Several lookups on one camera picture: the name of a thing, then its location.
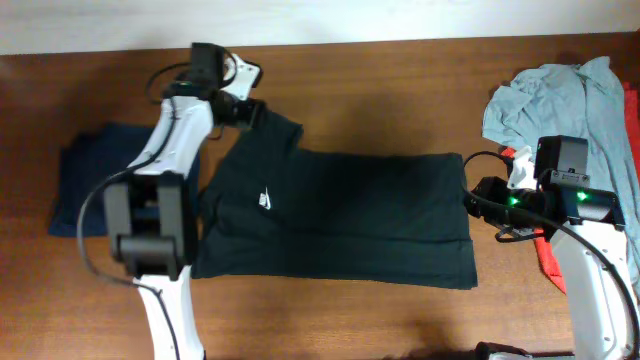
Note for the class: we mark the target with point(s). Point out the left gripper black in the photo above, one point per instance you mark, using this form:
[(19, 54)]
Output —
[(249, 112)]

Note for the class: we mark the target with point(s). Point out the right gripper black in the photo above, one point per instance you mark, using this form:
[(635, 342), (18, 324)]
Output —
[(492, 217)]

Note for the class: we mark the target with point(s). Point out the black t-shirt with white logo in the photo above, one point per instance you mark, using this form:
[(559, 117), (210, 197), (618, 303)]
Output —
[(276, 209)]

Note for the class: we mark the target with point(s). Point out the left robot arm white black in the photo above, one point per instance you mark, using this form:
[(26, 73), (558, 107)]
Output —
[(150, 218)]

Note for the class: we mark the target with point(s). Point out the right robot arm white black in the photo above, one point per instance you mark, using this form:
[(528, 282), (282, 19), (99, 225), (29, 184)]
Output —
[(548, 195)]

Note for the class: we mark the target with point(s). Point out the red garment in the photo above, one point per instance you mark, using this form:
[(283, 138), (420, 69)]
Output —
[(547, 261)]

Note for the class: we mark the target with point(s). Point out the grey t-shirt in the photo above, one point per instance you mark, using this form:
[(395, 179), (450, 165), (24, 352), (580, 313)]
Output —
[(585, 101)]

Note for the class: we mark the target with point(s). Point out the folded navy blue garment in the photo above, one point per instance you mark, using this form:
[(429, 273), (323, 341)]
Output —
[(86, 162)]

